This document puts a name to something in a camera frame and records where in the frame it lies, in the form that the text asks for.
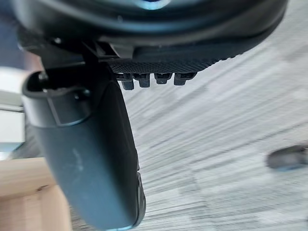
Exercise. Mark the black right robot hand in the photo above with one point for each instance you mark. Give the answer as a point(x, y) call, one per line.
point(86, 156)

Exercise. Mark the wooden cabinet door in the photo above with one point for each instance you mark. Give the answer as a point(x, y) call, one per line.
point(24, 192)

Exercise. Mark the dark right robot foot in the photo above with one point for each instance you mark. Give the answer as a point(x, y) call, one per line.
point(288, 158)

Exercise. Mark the white furniture piece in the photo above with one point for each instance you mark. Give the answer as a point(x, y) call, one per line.
point(10, 101)

